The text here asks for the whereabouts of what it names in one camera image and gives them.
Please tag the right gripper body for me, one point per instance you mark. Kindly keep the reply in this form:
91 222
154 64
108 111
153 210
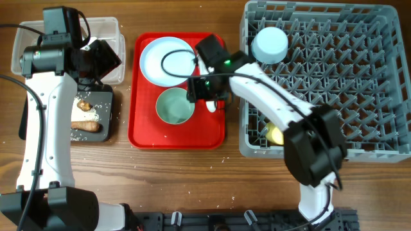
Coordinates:
206 87

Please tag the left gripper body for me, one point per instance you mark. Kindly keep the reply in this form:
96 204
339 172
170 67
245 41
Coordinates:
100 60

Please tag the green bowl with rice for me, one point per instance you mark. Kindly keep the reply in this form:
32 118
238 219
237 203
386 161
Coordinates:
173 107

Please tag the small brown food scrap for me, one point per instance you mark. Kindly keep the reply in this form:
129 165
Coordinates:
84 106

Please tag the large light blue plate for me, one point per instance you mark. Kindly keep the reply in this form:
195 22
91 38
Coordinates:
171 53

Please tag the rice pile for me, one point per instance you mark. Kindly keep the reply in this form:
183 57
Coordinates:
100 112

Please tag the brown carrot-like food scrap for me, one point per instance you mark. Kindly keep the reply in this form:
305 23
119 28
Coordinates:
88 126

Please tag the small light blue bowl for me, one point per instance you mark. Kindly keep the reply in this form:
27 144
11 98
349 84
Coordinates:
270 45

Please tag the yellow plastic cup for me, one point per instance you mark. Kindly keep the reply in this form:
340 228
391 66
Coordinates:
274 134

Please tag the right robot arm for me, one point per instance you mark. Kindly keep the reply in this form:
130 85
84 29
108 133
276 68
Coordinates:
314 146

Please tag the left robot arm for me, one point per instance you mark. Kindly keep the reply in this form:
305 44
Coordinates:
62 62

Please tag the black waste tray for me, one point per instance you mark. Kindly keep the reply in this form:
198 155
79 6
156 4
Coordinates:
101 98

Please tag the clear plastic waste bin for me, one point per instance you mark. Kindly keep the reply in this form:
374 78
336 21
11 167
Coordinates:
102 28

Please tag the grey dishwasher rack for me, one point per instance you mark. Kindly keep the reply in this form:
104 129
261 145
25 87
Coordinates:
348 56

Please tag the white plastic spoon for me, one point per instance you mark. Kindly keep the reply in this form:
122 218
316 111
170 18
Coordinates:
211 106

